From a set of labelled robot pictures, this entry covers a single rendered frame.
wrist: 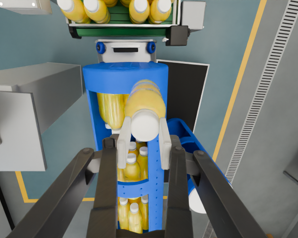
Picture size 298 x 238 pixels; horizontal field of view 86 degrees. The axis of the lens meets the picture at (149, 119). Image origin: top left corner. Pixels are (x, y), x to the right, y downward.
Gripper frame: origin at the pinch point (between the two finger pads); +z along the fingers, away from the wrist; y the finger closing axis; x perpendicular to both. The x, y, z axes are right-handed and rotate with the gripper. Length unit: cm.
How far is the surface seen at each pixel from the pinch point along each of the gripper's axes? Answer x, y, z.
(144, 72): 4.8, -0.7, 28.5
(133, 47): 11.9, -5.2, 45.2
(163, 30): 20, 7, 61
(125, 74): 4.4, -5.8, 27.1
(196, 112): -45, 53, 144
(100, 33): 17, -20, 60
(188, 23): 24, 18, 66
